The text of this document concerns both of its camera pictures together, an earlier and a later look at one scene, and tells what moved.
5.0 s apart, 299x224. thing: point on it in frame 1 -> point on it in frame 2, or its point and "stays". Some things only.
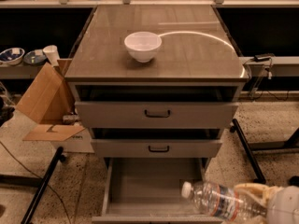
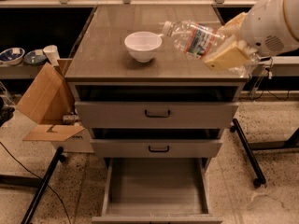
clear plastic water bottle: (223, 201) -> (199, 39)
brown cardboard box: (50, 103) stays
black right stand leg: (248, 153) stays
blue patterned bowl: (12, 56) stays
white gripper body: (285, 206) -> (267, 25)
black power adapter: (263, 57) stays
